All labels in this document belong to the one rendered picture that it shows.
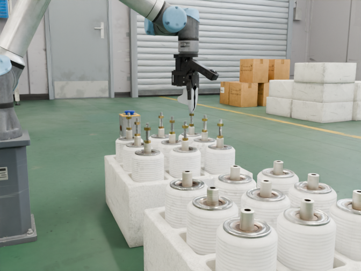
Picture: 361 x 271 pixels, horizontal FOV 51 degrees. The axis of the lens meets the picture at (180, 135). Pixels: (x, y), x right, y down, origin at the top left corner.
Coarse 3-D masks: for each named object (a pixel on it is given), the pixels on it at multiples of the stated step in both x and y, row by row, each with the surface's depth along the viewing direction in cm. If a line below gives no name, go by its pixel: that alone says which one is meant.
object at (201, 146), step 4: (192, 140) 130; (192, 144) 128; (196, 144) 126; (200, 144) 126; (204, 144) 125; (208, 144) 126; (200, 148) 126; (204, 148) 126; (200, 152) 126; (204, 152) 126; (204, 156) 126; (204, 160) 126; (200, 164) 127
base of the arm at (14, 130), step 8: (0, 104) 103; (8, 104) 106; (0, 112) 104; (8, 112) 106; (0, 120) 103; (8, 120) 106; (16, 120) 108; (0, 128) 103; (8, 128) 106; (16, 128) 108; (0, 136) 103; (8, 136) 104; (16, 136) 107
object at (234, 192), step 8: (216, 184) 84; (224, 184) 82; (232, 184) 82; (240, 184) 82; (248, 184) 82; (224, 192) 82; (232, 192) 81; (240, 192) 81; (232, 200) 81; (240, 200) 81; (240, 208) 82
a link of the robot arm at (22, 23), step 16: (32, 0) 114; (48, 0) 118; (16, 16) 114; (32, 16) 116; (16, 32) 115; (32, 32) 118; (0, 48) 114; (16, 48) 116; (16, 64) 116; (16, 80) 119
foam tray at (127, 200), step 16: (112, 160) 131; (112, 176) 124; (128, 176) 112; (208, 176) 112; (112, 192) 126; (128, 192) 103; (144, 192) 104; (160, 192) 106; (112, 208) 128; (128, 208) 104; (144, 208) 105; (128, 224) 105; (128, 240) 106
